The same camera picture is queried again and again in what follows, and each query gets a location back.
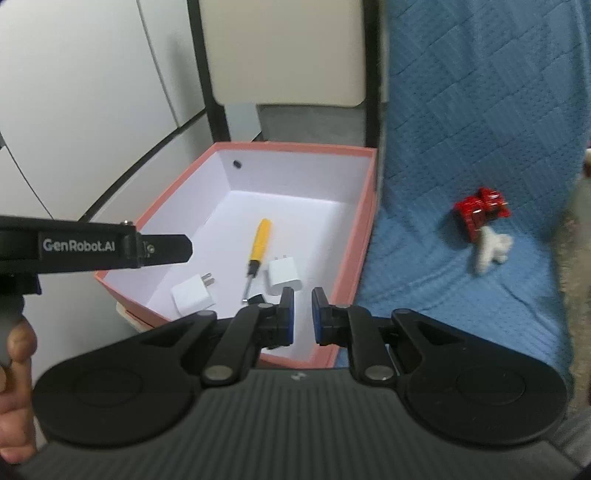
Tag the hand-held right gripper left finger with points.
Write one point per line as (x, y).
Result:
(288, 318)

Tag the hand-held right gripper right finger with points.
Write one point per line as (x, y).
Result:
(316, 318)

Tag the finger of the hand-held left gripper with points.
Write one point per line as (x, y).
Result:
(168, 249)

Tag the white power adapter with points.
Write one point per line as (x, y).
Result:
(193, 297)
(284, 277)

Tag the yellow screwdriver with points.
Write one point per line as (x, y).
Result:
(260, 240)

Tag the pink cardboard box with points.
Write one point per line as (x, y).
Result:
(286, 207)

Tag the person's left hand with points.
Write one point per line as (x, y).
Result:
(16, 415)

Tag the white plush toy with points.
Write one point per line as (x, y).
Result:
(491, 249)

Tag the red toy car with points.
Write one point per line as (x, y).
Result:
(480, 210)

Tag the beige folding chair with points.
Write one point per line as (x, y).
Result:
(277, 55)

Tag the blue quilted chair cushion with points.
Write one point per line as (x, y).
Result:
(461, 115)

